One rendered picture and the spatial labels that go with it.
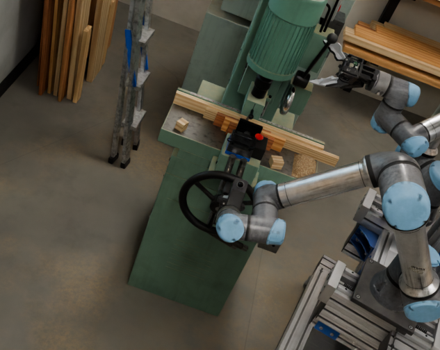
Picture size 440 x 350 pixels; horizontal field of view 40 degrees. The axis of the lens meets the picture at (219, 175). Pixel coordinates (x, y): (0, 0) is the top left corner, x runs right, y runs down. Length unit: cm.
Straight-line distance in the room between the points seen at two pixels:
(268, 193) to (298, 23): 57
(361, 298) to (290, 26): 91
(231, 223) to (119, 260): 132
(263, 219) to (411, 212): 40
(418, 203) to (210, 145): 88
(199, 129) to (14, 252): 108
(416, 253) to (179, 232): 108
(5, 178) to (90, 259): 62
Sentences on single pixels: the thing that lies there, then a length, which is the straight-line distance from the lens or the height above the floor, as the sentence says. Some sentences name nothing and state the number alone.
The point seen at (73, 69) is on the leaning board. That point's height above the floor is 22.
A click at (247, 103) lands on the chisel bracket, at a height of 105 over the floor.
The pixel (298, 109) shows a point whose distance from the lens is 244.
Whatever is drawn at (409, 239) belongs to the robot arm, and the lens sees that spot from 173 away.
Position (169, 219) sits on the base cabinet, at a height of 48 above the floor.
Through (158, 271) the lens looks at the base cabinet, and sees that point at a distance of 272.
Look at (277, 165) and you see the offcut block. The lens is 223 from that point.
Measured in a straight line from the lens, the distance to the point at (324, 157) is 237.
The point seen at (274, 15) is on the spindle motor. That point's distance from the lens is 204.
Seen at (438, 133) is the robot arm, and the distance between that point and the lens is 211.
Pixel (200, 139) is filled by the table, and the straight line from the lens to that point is 223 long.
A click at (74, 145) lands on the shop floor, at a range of 343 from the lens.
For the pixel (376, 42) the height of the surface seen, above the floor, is 62.
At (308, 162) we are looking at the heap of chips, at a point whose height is 94.
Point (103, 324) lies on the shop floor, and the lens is 271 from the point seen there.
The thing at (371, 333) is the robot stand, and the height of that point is 67.
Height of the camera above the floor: 224
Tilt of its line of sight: 39 degrees down
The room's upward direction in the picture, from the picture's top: 23 degrees clockwise
